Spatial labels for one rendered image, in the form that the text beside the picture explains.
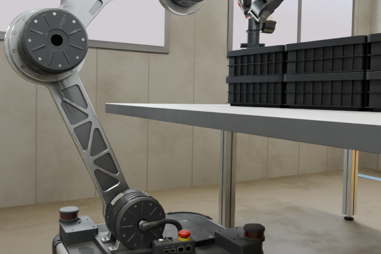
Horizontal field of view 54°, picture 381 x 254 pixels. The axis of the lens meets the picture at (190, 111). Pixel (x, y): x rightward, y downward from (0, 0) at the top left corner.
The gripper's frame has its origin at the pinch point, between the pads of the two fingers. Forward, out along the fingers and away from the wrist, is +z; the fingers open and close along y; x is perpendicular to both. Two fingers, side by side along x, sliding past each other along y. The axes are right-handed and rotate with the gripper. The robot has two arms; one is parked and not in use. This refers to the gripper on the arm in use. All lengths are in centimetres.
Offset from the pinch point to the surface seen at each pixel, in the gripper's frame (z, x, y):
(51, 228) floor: 88, -30, 105
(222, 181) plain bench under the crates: 55, -23, 12
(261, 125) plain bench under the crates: 18, 88, 0
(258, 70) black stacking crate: 2.4, 13.2, -2.4
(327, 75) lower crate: 5.2, 34.8, -23.4
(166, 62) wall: -11, -130, 63
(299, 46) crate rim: -5.1, 27.1, -15.4
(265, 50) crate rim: -4.8, 16.6, -4.3
